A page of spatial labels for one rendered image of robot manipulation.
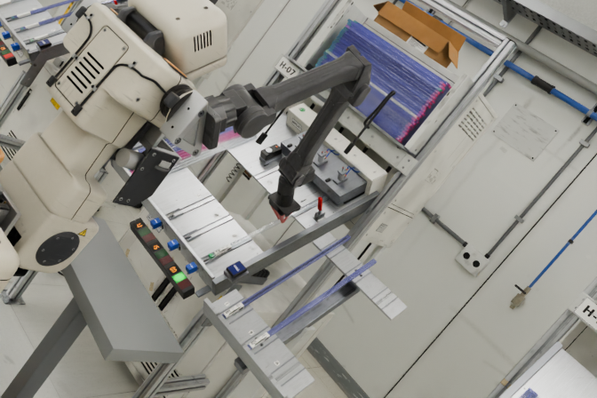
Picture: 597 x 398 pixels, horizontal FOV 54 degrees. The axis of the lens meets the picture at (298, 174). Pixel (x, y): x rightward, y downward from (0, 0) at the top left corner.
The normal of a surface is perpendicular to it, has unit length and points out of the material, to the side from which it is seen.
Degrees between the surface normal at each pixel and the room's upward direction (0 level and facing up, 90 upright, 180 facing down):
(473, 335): 90
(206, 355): 90
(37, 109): 90
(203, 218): 43
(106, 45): 82
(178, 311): 90
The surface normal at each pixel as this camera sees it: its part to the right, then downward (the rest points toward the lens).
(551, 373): 0.09, -0.71
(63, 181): -0.37, -0.29
